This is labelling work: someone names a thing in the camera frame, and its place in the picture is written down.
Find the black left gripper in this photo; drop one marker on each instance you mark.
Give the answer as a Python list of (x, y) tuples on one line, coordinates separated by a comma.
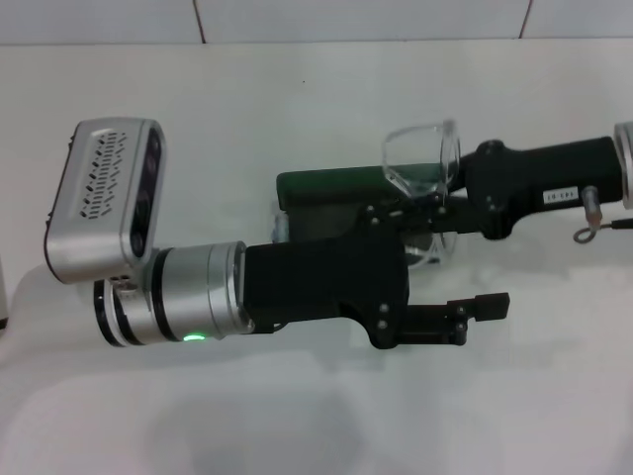
[(321, 282)]

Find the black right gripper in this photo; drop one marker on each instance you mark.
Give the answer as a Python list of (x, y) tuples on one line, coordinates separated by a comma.
[(524, 178)]

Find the clear plastic glasses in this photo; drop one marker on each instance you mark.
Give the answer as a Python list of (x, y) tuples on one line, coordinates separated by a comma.
[(447, 148)]

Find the green glasses case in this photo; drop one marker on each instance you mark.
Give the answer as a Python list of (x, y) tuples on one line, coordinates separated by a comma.
[(326, 188)]

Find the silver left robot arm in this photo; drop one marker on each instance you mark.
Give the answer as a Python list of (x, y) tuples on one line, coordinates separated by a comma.
[(188, 292)]

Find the silver right gripper connector stub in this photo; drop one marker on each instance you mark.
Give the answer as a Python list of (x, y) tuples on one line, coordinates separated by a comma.
[(592, 210)]

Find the silver gripper connector stub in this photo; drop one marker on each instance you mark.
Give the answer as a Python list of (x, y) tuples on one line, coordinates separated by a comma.
[(592, 210), (280, 226)]

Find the silver left gripper connector stub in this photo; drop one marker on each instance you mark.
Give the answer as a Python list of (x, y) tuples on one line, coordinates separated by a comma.
[(280, 226)]

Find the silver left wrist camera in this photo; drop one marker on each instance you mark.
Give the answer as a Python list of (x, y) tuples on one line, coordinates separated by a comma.
[(99, 198)]

